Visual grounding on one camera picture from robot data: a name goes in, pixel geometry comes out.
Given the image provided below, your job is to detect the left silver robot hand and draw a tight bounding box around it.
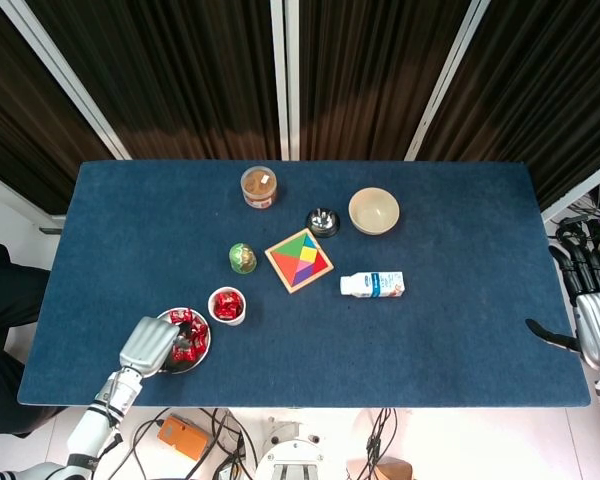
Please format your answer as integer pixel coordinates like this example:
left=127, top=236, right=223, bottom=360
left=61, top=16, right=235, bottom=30
left=118, top=315, right=195, bottom=379

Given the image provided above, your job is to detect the white plate of candies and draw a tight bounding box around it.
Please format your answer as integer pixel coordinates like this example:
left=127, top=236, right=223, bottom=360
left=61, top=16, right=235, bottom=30
left=154, top=306, right=213, bottom=374

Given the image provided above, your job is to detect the white paper cup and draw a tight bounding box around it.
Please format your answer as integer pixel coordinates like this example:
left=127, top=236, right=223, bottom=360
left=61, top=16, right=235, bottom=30
left=207, top=286, right=248, bottom=327

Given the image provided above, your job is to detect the orange control box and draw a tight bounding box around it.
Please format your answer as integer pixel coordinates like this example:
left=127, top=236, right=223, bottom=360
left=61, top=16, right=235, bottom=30
left=157, top=413, right=211, bottom=461

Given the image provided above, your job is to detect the green gold nesting doll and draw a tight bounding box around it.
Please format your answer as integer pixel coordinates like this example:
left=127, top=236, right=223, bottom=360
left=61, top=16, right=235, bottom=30
left=228, top=242, right=259, bottom=275

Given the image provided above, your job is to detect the black fabric object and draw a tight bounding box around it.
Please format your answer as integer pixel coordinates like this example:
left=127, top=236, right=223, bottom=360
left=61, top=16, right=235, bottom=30
left=0, top=241, right=69, bottom=439

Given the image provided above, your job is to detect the wooden tangram tray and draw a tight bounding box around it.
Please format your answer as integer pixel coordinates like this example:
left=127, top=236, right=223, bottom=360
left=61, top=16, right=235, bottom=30
left=263, top=227, right=335, bottom=295

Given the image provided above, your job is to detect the large orange tangram triangle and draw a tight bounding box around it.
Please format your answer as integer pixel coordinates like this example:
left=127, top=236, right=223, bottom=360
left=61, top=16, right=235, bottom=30
left=271, top=251, right=302, bottom=288

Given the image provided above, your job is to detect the blue felt tablecloth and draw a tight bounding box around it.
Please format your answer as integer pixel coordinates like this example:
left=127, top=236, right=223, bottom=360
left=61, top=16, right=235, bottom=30
left=17, top=159, right=594, bottom=409

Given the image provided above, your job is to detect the green tangram triangle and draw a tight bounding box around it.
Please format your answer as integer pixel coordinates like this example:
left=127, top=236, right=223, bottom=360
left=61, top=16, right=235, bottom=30
left=271, top=233, right=307, bottom=262

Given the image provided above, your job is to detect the white robot torso base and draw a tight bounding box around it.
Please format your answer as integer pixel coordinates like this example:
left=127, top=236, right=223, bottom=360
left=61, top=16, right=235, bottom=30
left=254, top=418, right=327, bottom=480

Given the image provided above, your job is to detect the clear plastic snack jar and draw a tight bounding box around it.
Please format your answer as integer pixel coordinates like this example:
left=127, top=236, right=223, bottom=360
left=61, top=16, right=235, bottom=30
left=240, top=167, right=280, bottom=210

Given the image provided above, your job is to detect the white milk bottle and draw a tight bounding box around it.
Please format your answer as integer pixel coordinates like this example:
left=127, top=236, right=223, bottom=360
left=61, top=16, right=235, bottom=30
left=339, top=270, right=406, bottom=300

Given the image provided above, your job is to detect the beige bowl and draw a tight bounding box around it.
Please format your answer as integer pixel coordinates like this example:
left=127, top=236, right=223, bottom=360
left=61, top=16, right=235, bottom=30
left=348, top=187, right=402, bottom=236

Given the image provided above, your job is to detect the dark brown curtain panel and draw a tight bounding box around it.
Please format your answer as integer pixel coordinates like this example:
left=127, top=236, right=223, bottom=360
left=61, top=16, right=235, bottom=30
left=298, top=0, right=474, bottom=161
left=414, top=0, right=600, bottom=211
left=27, top=0, right=283, bottom=161
left=0, top=0, right=115, bottom=215

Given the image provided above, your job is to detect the black cable bundle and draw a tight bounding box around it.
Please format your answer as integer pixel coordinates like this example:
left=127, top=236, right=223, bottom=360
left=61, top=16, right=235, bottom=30
left=554, top=185, right=600, bottom=251

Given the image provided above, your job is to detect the black floor cable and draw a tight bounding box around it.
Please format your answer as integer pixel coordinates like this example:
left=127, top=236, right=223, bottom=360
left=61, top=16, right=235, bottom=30
left=112, top=407, right=256, bottom=480
left=364, top=407, right=399, bottom=480

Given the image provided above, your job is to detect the white metal frame post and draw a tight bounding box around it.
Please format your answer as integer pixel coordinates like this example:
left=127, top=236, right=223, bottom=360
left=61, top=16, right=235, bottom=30
left=403, top=0, right=492, bottom=162
left=284, top=0, right=302, bottom=161
left=0, top=0, right=132, bottom=161
left=0, top=166, right=67, bottom=221
left=271, top=0, right=291, bottom=161
left=539, top=153, right=600, bottom=224

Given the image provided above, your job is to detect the grey metal bracket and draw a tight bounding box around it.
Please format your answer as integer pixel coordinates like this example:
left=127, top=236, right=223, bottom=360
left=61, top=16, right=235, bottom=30
left=38, top=214, right=67, bottom=236

